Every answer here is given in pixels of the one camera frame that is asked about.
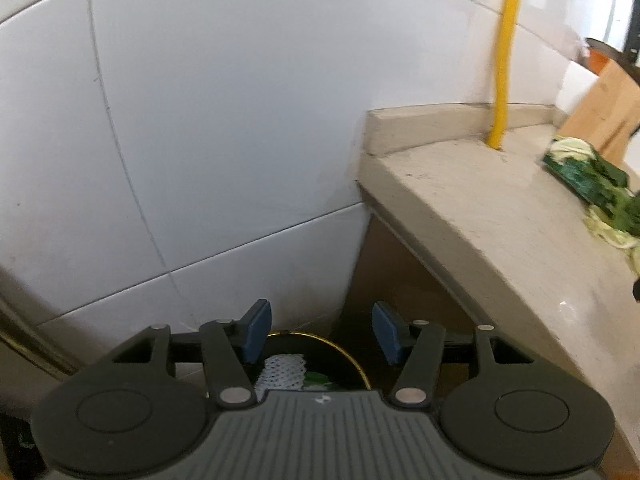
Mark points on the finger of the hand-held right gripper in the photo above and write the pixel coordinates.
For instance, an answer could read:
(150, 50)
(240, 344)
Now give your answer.
(637, 289)

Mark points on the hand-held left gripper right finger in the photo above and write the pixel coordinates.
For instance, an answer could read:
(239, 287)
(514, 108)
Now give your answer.
(389, 332)

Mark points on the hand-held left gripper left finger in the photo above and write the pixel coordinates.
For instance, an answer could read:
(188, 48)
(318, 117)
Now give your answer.
(256, 332)

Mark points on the pale napa cabbage leaf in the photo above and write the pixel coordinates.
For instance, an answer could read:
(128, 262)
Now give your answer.
(615, 240)

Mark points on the black trash bin gold rim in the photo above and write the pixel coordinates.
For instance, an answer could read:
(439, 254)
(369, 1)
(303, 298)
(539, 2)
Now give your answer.
(345, 365)

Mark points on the bok choy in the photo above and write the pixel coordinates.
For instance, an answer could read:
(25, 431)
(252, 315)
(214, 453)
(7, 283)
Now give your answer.
(625, 215)

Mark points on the large dark green leaf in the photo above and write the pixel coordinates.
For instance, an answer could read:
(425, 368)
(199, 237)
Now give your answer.
(580, 177)

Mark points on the wooden knife block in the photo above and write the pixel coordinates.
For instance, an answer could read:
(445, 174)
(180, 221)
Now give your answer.
(600, 110)

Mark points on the yellow pipe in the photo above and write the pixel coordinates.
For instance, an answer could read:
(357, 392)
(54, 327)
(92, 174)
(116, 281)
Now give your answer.
(505, 60)

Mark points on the grey metal rail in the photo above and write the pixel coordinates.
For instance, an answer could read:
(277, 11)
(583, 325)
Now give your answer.
(30, 330)

